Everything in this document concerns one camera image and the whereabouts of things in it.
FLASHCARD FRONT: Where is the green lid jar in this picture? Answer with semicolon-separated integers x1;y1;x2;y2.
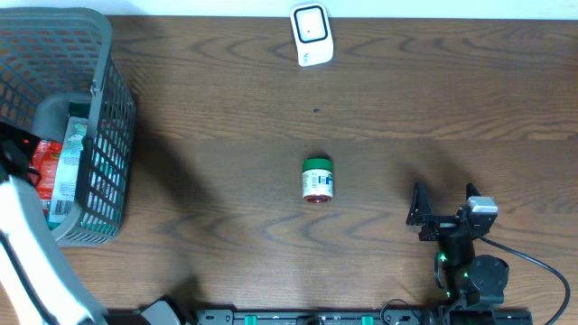
302;158;333;203

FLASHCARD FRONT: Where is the pale green wipes pack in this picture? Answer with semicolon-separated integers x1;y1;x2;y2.
48;116;88;229

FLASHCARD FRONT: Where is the red snack bag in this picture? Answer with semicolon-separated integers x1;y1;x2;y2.
31;140;62;216

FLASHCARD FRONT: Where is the green 3M gloves package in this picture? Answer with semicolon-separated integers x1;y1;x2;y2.
70;100;135;236

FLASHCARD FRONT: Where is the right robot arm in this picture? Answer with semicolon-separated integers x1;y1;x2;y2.
406;183;509;324

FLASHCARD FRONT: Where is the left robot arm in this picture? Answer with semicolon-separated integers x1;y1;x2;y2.
1;123;188;324

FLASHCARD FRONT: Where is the white barcode scanner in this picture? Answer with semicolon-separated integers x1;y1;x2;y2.
290;3;334;67

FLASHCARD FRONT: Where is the grey plastic mesh basket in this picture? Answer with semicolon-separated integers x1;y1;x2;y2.
1;7;136;246

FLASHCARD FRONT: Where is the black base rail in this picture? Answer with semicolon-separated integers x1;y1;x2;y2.
193;307;534;325

